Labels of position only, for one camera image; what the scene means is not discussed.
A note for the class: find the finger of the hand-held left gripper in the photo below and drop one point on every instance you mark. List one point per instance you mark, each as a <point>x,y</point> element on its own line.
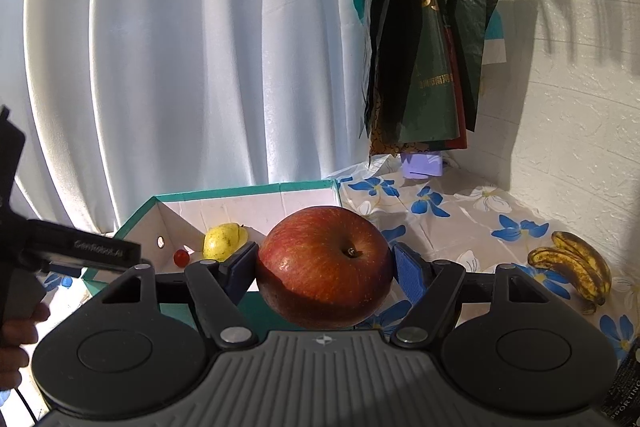
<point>85,249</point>

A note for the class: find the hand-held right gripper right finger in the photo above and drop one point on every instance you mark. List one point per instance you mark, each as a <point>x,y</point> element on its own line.
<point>407,277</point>

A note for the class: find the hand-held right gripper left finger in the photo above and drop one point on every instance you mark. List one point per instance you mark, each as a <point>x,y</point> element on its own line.
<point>242,271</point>

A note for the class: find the small yellow pear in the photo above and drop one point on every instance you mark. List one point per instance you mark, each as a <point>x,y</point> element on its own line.
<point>222,242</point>

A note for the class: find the teal cardboard box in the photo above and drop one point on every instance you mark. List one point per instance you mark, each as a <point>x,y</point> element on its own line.
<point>137,219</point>

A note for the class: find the red apple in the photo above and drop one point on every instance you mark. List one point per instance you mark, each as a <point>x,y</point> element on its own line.
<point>320,267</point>

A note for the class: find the person's left hand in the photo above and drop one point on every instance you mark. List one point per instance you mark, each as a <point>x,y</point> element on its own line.
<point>17,342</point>

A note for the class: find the small red cherry tomato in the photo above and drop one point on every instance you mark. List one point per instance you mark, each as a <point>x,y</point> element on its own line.
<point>181,257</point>

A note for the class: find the blue floral tablecloth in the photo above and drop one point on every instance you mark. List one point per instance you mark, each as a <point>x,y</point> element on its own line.
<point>450,227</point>

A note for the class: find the purple box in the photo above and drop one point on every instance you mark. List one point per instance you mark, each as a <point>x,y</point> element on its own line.
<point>422,164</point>

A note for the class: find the ripe banana bunch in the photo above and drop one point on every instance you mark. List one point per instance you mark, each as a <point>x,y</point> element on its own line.
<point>580,269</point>

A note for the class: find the dark red bag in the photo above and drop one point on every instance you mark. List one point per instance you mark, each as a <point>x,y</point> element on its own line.
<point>459,107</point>

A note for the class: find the white curtain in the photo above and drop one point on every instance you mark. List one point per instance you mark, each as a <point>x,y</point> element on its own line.
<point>200,57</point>

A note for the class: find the black printed package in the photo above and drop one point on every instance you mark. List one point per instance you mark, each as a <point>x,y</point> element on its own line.
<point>625,387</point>

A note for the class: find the dark green shopping bag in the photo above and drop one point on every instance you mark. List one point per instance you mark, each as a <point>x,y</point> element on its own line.
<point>425,32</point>

